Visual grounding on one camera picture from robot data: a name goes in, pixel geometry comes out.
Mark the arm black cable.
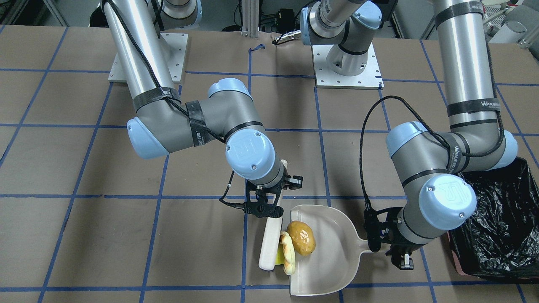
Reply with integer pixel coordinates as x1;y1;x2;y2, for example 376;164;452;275
103;0;253;211
359;95;505;211

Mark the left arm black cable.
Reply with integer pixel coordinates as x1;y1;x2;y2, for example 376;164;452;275
359;95;505;211

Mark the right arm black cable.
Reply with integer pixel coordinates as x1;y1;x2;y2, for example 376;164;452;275
103;0;253;211

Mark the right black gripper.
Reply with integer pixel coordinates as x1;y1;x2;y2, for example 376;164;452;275
245;175;304;218

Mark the pale yellow peel slice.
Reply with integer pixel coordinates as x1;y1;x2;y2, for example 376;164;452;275
280;231;296;275

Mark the black bag lined bin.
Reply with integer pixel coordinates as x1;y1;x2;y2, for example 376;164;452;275
448;157;539;284

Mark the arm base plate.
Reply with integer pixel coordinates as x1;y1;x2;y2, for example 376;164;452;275
108;33;189;84
312;44;384;90

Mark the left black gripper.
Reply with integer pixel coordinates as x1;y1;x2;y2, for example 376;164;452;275
364;207;421;270

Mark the aluminium frame post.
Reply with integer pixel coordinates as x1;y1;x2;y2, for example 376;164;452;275
241;0;260;40

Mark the white hand brush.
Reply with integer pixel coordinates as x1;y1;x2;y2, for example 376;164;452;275
259;160;288;271

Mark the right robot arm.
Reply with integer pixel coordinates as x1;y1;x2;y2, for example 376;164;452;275
101;0;303;218

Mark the white plastic dustpan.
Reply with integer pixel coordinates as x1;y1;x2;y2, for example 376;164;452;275
289;205;371;297

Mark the brown toy potato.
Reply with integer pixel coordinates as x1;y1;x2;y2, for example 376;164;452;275
287;221;316;256

